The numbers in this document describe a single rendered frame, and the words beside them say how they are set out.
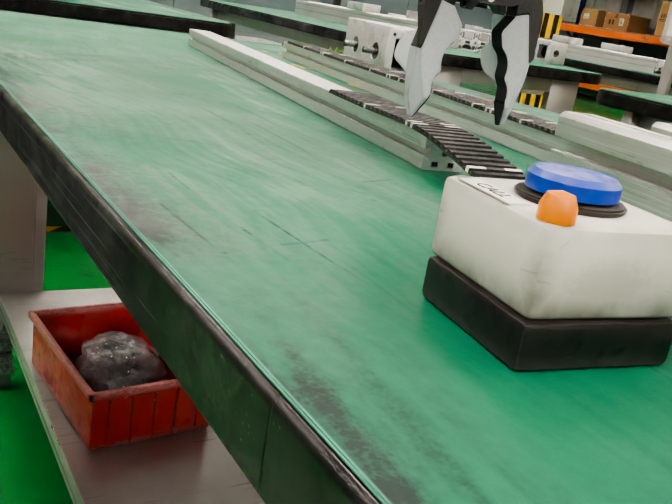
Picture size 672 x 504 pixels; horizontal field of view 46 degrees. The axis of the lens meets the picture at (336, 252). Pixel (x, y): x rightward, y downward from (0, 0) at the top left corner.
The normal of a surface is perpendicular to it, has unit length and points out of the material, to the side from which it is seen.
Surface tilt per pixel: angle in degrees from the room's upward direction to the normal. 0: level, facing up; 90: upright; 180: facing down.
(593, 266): 90
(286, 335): 0
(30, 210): 90
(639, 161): 90
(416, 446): 0
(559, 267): 90
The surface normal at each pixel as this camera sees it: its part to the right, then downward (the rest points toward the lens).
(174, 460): 0.15, -0.94
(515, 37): 0.37, 0.34
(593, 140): -0.91, -0.02
